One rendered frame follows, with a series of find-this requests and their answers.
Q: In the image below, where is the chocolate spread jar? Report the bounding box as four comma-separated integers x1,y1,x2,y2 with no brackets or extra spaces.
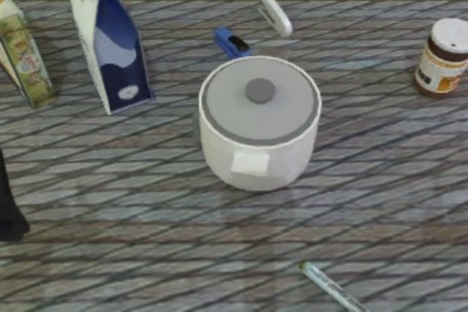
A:
413,18,468,99

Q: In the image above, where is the gray lidded kitchen pot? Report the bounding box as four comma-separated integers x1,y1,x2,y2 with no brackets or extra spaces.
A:
197,55,322,192

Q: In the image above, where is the blue stapler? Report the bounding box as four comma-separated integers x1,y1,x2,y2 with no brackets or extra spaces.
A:
213,26,252,58

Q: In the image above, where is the white stapler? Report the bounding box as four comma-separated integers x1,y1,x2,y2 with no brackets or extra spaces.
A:
257,0,294,38

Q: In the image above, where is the blue white milk carton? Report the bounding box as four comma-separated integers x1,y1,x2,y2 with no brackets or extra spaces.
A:
68,0,156,115

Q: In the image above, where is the white marker pen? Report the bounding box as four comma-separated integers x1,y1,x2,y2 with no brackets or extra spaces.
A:
298,260,368,312

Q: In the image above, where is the green patterned carton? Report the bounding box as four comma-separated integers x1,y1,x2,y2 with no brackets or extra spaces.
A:
0,0,56,110

